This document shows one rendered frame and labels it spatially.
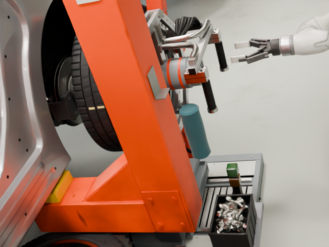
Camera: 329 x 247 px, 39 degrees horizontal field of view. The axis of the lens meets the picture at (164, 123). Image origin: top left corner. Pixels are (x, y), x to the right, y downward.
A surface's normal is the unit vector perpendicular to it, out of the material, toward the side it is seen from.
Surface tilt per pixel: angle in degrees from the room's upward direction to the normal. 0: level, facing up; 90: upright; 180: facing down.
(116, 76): 90
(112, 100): 90
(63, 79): 90
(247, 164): 0
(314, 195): 0
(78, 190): 0
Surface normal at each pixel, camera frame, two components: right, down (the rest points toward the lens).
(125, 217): -0.24, 0.59
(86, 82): -0.34, 0.11
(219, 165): -0.26, -0.80
